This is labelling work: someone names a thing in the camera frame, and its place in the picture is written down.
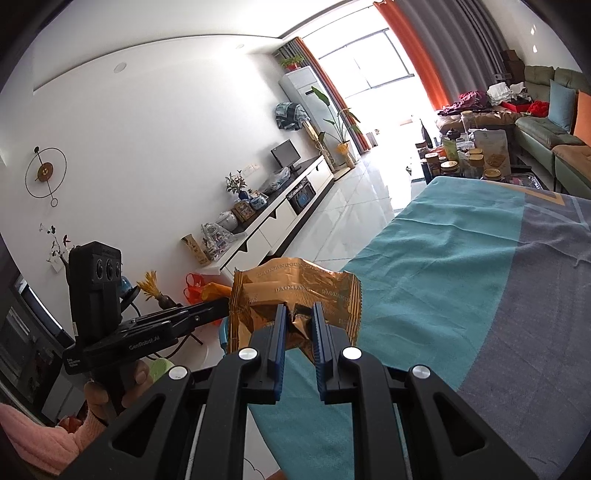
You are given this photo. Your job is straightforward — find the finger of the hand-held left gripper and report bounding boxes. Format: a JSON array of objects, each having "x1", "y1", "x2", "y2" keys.
[
  {"x1": 121, "y1": 298, "x2": 232, "y2": 326},
  {"x1": 173, "y1": 308, "x2": 230, "y2": 340}
]

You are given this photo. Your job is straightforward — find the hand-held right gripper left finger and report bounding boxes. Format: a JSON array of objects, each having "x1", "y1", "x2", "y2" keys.
[{"x1": 60, "y1": 305, "x2": 288, "y2": 480}]

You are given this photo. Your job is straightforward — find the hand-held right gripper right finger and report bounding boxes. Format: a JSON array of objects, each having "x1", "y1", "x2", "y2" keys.
[{"x1": 311, "y1": 302, "x2": 539, "y2": 480}]

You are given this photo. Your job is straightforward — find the gold foil wrapper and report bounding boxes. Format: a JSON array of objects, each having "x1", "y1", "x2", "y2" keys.
[{"x1": 228, "y1": 261, "x2": 362, "y2": 354}]

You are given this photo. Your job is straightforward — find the person's left forearm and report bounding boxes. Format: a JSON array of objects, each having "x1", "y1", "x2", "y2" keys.
[{"x1": 0, "y1": 401, "x2": 108, "y2": 476}]

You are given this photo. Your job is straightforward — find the person's left hand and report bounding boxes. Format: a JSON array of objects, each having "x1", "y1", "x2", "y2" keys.
[{"x1": 84, "y1": 359, "x2": 151, "y2": 425}]

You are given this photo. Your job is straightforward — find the red shopping bag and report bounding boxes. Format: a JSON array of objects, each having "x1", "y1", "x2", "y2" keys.
[{"x1": 185, "y1": 272, "x2": 206, "y2": 303}]

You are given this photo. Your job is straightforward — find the wheat stalks in vase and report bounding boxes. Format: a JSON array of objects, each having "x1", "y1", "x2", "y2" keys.
[{"x1": 139, "y1": 270, "x2": 181, "y2": 311}]

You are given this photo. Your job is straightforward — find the tan printed box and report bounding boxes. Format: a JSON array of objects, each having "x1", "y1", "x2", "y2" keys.
[{"x1": 181, "y1": 233, "x2": 209, "y2": 267}]

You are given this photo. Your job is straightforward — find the light green object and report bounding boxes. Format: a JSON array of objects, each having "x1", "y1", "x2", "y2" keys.
[{"x1": 147, "y1": 359, "x2": 175, "y2": 385}]

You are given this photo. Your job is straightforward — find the glass ship ornament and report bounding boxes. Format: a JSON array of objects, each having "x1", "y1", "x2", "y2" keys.
[{"x1": 201, "y1": 222, "x2": 235, "y2": 260}]

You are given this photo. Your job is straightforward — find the dark glass cabinet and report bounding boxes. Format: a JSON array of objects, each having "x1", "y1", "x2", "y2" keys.
[{"x1": 0, "y1": 272, "x2": 63, "y2": 416}]

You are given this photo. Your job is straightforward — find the framed decorative box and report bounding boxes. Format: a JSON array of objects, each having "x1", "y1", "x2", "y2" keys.
[{"x1": 231, "y1": 200, "x2": 256, "y2": 225}]

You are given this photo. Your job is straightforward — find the white black media cabinet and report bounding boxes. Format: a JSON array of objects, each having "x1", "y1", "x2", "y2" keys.
[{"x1": 194, "y1": 154, "x2": 336, "y2": 279}]

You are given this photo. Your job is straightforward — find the bonsai plant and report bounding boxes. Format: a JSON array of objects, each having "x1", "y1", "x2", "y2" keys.
[{"x1": 225, "y1": 170, "x2": 249, "y2": 202}]

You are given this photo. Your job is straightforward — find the clear plastic bag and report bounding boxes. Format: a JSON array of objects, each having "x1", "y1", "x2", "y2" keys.
[{"x1": 259, "y1": 167, "x2": 291, "y2": 193}]

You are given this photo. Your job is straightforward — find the black monitor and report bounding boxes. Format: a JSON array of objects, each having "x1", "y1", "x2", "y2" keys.
[{"x1": 270, "y1": 140, "x2": 302, "y2": 171}]

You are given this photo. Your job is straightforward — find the tall leafy plant yellow pot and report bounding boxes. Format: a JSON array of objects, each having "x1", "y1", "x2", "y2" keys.
[{"x1": 310, "y1": 85, "x2": 362, "y2": 160}]

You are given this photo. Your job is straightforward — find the cloth covered standing fan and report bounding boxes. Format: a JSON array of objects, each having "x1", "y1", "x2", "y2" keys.
[{"x1": 274, "y1": 102, "x2": 335, "y2": 174}]

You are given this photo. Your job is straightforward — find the cluster of brown jars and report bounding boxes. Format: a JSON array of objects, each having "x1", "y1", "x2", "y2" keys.
[{"x1": 418, "y1": 138, "x2": 504, "y2": 182}]

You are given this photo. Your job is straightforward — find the white standing air conditioner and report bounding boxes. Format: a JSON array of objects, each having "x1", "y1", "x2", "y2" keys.
[{"x1": 279, "y1": 66, "x2": 333, "y2": 139}]

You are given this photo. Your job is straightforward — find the orange and grey curtain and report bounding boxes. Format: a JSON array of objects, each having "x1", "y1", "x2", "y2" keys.
[
  {"x1": 373, "y1": 0, "x2": 513, "y2": 112},
  {"x1": 295, "y1": 37, "x2": 372, "y2": 153}
]

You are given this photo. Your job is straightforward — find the tan snack bag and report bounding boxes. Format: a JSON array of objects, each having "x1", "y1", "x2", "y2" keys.
[{"x1": 479, "y1": 129, "x2": 514, "y2": 175}]

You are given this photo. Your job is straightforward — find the dark coffee table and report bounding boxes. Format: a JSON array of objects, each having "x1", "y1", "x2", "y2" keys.
[{"x1": 413, "y1": 134, "x2": 551, "y2": 191}]

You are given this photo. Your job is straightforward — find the window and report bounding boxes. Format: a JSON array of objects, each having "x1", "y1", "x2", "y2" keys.
[{"x1": 318, "y1": 28, "x2": 416, "y2": 93}]

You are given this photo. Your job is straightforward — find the green corner sofa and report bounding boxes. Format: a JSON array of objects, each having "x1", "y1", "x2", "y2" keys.
[{"x1": 434, "y1": 65, "x2": 591, "y2": 199}]

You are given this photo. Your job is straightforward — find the pile of clothes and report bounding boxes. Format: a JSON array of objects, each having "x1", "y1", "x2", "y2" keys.
[{"x1": 438, "y1": 82, "x2": 550, "y2": 116}]

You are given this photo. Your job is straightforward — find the blue cushion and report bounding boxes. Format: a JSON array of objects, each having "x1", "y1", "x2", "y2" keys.
[{"x1": 549, "y1": 79, "x2": 579, "y2": 134}]

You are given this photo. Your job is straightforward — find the orange cushion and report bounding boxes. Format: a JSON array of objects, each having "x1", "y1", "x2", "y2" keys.
[{"x1": 570, "y1": 90, "x2": 591, "y2": 148}]

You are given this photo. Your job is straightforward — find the stacked brown boxes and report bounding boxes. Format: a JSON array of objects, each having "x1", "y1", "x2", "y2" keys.
[{"x1": 501, "y1": 48, "x2": 525, "y2": 77}]

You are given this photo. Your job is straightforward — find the wall plant decal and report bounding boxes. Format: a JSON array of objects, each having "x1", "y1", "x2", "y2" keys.
[{"x1": 39, "y1": 224, "x2": 74, "y2": 265}]

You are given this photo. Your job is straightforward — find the round wire wall clock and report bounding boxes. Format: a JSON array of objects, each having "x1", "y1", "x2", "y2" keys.
[{"x1": 23, "y1": 145, "x2": 68, "y2": 207}]

